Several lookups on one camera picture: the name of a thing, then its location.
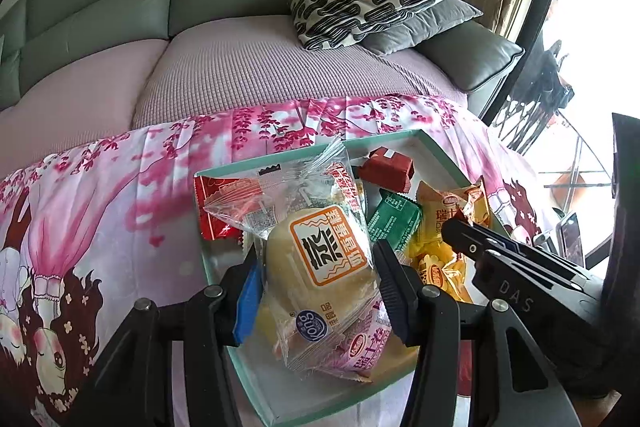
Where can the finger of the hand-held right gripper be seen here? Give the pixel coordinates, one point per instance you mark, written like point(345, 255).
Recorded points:
point(480, 239)

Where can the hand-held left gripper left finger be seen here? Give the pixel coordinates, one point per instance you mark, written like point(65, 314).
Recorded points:
point(247, 307)

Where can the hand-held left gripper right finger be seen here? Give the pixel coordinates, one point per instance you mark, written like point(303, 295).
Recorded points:
point(395, 292)

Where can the yellow snack packet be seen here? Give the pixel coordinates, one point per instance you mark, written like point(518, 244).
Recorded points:
point(435, 267)

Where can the orange swiss roll packet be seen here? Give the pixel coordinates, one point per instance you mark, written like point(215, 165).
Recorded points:
point(440, 207)

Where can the pink swiss roll packet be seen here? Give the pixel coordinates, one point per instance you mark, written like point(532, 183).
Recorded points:
point(365, 342)

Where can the green snack packet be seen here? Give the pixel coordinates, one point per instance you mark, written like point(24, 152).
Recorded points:
point(395, 217)

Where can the clear steamed cake packet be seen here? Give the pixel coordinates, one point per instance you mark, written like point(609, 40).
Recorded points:
point(310, 257)

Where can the teal shallow box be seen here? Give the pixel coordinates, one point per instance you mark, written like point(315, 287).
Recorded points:
point(270, 397)

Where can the orange-red packet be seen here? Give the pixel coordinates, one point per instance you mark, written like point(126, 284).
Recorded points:
point(215, 207)

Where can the red snack packet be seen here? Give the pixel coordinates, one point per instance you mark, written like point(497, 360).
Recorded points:
point(387, 169)

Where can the black metal chair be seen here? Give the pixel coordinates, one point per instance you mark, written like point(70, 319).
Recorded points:
point(540, 97)

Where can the pink printed blanket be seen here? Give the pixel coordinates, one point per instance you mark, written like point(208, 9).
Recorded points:
point(100, 217)

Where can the grey pillow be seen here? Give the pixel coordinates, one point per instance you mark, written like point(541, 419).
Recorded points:
point(430, 24)

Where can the pink sofa cover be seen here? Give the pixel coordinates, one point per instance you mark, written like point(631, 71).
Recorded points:
point(250, 67)

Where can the dark door frame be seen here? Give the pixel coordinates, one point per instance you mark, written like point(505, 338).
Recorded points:
point(537, 22)

